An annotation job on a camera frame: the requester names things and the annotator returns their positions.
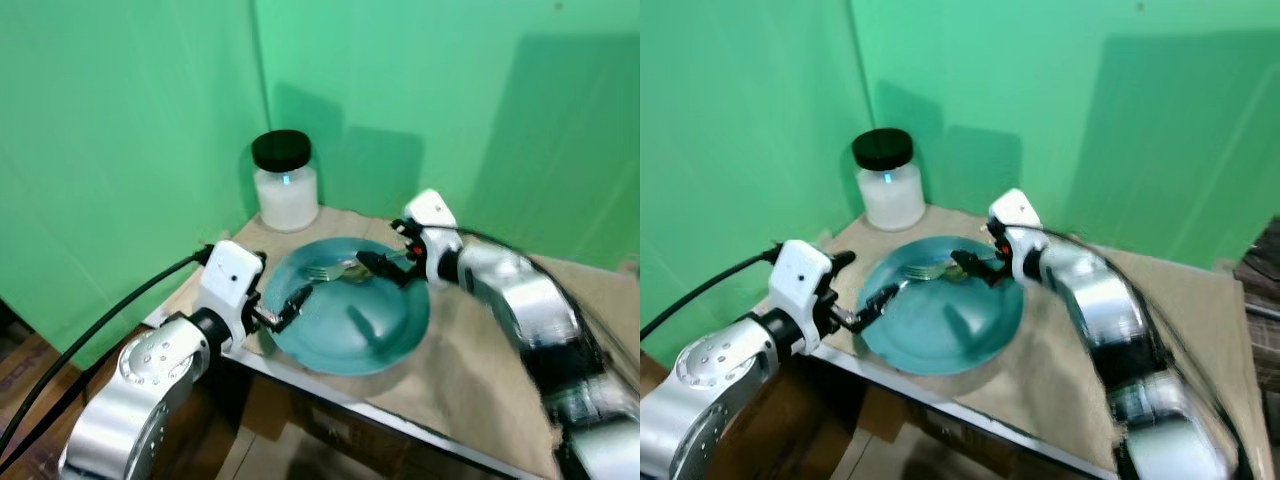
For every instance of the beige burlap tablecloth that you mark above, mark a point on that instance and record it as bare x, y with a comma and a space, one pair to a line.
1060, 390
470, 370

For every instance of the silver metal fork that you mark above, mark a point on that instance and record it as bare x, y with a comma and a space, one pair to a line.
928, 271
328, 271

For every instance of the white jar with black lid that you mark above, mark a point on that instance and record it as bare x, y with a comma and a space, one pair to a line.
890, 190
287, 190

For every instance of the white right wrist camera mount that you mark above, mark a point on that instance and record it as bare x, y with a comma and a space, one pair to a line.
1016, 210
432, 212

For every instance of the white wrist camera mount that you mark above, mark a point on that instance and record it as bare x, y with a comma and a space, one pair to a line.
228, 282
432, 212
803, 282
1016, 210

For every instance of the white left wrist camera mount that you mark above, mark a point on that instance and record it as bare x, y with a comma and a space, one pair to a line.
803, 282
228, 282

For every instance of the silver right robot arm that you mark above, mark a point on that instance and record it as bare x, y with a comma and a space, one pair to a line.
1110, 300
520, 300

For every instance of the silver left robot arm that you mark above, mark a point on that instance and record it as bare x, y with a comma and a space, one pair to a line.
715, 385
150, 380

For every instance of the teal round plate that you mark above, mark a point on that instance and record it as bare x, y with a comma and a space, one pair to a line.
350, 325
940, 330

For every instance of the dark wooden furniture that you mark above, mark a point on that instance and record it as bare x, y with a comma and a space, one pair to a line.
1262, 270

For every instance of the brown cardboard box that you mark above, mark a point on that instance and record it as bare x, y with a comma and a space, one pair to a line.
340, 425

